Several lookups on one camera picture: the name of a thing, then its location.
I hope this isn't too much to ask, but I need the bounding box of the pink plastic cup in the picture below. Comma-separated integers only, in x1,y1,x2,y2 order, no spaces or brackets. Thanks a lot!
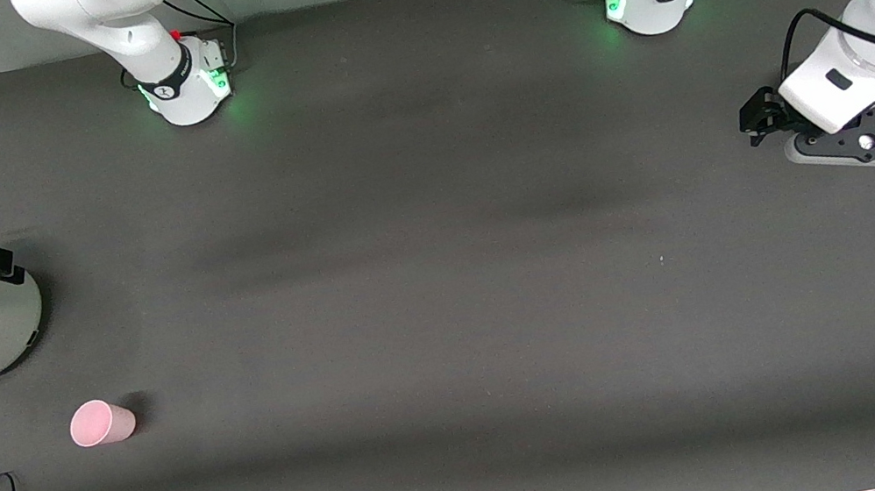
65,394,140,452

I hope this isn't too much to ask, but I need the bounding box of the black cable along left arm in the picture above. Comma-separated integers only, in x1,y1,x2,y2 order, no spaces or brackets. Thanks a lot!
768,0,875,87

